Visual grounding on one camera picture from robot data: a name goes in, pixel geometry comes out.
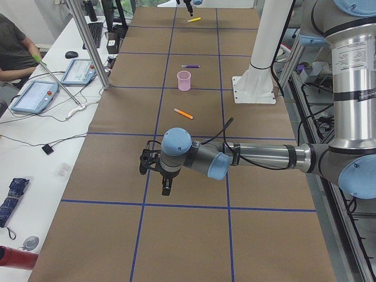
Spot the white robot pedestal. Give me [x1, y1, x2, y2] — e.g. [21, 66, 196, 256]
[232, 0, 294, 105]

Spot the yellow highlighter pen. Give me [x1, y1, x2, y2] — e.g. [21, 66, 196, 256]
[187, 17, 202, 23]

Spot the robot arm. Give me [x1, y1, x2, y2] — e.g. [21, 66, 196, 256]
[183, 0, 203, 17]
[156, 1, 375, 199]

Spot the small black sensor box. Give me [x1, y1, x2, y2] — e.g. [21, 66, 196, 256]
[42, 144, 54, 155]

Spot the black bottle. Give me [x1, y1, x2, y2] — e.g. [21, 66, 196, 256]
[83, 0, 98, 22]

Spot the teach pendant tablet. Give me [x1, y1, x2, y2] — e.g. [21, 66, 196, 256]
[61, 59, 96, 86]
[11, 80, 59, 114]

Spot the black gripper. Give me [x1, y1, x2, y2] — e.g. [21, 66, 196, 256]
[159, 164, 180, 196]

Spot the pink mesh pen holder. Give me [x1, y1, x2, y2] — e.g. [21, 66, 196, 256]
[177, 70, 192, 91]

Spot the purple marker pen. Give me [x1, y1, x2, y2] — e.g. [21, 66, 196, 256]
[181, 65, 201, 69]

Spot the far teach pendant tablet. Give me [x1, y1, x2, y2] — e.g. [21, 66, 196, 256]
[61, 59, 96, 86]

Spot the near teach pendant tablet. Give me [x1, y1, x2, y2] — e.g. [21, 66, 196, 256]
[11, 80, 59, 114]

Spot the orange highlighter pen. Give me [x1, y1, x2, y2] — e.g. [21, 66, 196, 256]
[174, 108, 193, 119]

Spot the seated person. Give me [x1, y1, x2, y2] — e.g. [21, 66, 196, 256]
[1, 14, 42, 89]

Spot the metal rod with green tip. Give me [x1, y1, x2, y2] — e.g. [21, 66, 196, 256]
[32, 55, 83, 109]

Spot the black keyboard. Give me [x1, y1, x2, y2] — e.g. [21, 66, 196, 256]
[88, 22, 103, 49]

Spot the black monitor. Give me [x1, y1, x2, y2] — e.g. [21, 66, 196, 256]
[100, 0, 128, 37]

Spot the folded blue umbrella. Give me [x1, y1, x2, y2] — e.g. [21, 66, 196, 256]
[1, 178, 30, 228]

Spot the red bottle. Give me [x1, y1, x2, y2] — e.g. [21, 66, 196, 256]
[0, 246, 39, 270]

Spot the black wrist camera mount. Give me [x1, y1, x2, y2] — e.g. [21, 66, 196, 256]
[139, 140, 162, 175]

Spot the black computer mouse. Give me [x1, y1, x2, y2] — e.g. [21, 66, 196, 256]
[65, 51, 79, 59]

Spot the aluminium frame post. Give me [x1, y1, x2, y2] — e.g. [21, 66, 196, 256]
[66, 0, 110, 90]

